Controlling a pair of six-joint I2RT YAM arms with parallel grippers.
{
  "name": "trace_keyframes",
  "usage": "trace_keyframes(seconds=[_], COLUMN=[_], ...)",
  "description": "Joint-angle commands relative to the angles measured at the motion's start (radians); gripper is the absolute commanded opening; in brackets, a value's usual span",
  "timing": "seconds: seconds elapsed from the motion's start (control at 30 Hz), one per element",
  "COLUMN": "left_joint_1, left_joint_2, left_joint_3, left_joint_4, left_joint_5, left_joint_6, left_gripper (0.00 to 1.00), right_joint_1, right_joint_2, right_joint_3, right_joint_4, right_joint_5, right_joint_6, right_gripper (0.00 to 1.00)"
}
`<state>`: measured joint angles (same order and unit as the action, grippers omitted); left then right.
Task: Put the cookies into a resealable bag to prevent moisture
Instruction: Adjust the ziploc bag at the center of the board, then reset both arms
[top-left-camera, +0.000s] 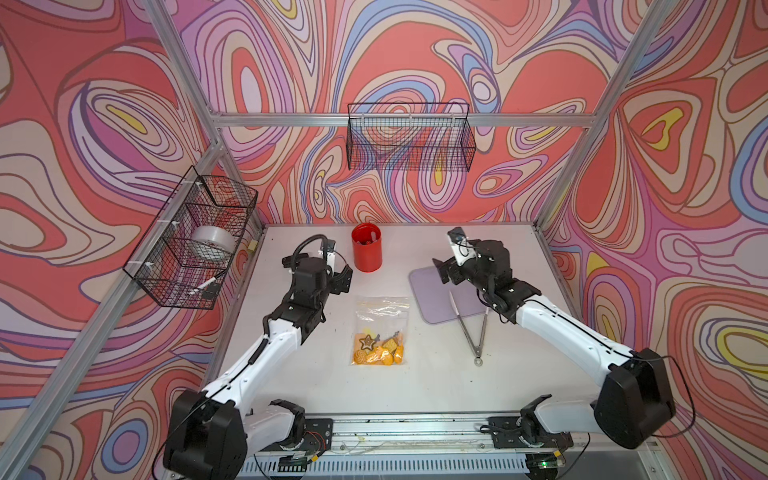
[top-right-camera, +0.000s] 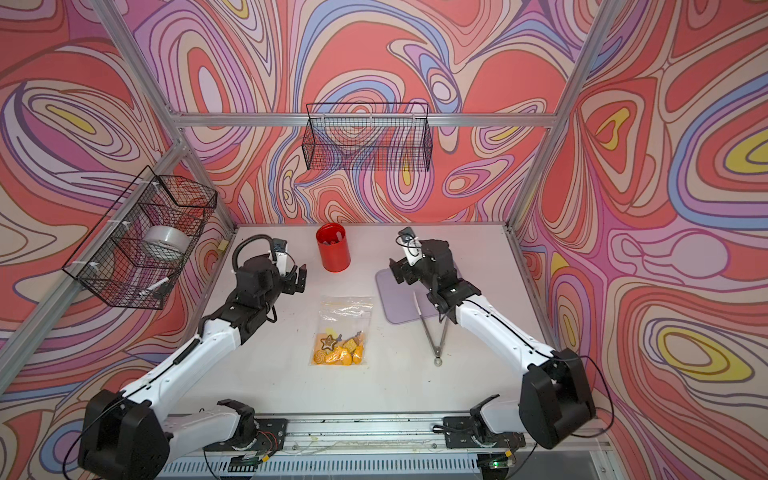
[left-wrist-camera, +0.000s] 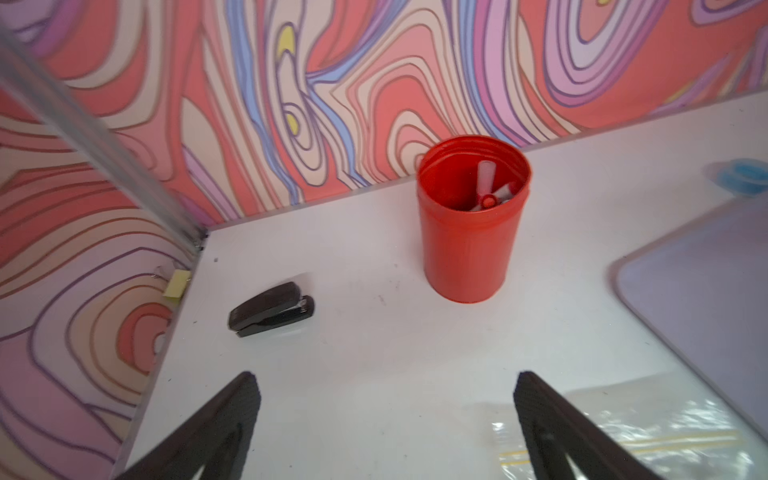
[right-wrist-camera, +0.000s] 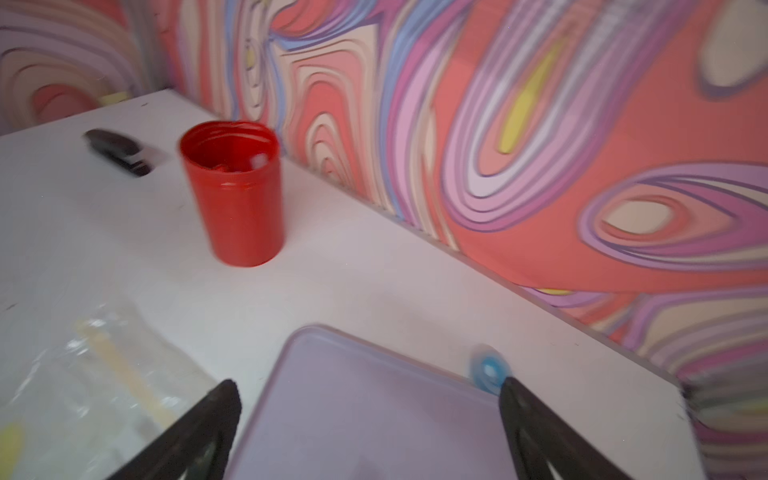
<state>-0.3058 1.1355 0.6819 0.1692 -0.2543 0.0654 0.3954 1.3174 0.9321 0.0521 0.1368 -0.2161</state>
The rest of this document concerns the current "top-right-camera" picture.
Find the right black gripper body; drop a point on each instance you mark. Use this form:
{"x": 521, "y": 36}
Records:
{"x": 402, "y": 269}

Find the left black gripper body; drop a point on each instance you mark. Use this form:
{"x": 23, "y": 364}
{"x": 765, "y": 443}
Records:
{"x": 289, "y": 284}

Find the brown star cookie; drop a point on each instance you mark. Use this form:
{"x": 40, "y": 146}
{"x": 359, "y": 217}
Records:
{"x": 329, "y": 342}

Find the clear bag with yellow lion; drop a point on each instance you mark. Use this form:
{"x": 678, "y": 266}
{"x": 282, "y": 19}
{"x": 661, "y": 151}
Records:
{"x": 348, "y": 317}

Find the orange shell cookie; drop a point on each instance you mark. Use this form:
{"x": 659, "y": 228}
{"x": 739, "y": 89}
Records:
{"x": 320, "y": 357}

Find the yellow waffle cookie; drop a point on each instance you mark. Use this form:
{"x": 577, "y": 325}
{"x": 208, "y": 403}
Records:
{"x": 350, "y": 345}

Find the orange fish cookie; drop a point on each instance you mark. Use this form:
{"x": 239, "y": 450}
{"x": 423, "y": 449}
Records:
{"x": 340, "y": 356}
{"x": 357, "y": 355}

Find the steel tongs with silicone tips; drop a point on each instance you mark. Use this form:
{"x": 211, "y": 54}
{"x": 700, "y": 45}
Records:
{"x": 434, "y": 326}

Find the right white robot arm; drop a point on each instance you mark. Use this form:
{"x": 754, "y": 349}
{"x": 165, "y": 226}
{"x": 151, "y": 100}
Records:
{"x": 553, "y": 398}

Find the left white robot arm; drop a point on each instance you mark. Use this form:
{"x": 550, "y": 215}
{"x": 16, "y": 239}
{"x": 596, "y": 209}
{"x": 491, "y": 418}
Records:
{"x": 128, "y": 434}

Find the lilac plastic tray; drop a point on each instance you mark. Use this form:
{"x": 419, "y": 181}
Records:
{"x": 403, "y": 303}

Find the red cylindrical cup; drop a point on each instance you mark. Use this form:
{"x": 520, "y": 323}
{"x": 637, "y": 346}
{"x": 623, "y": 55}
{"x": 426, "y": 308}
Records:
{"x": 333, "y": 247}

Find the white marker in basket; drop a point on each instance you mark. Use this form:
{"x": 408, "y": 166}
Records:
{"x": 155, "y": 288}

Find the black wire basket at back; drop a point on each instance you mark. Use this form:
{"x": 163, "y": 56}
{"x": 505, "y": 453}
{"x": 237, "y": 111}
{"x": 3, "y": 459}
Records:
{"x": 368, "y": 136}

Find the black wire basket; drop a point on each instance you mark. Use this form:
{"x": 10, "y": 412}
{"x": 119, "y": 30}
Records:
{"x": 110, "y": 262}
{"x": 368, "y": 136}

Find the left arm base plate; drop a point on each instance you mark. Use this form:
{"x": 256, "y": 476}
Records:
{"x": 247, "y": 454}

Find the black wire basket on left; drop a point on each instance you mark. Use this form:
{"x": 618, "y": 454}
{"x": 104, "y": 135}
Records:
{"x": 110, "y": 262}

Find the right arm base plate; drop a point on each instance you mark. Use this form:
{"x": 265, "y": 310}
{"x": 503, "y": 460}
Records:
{"x": 464, "y": 432}

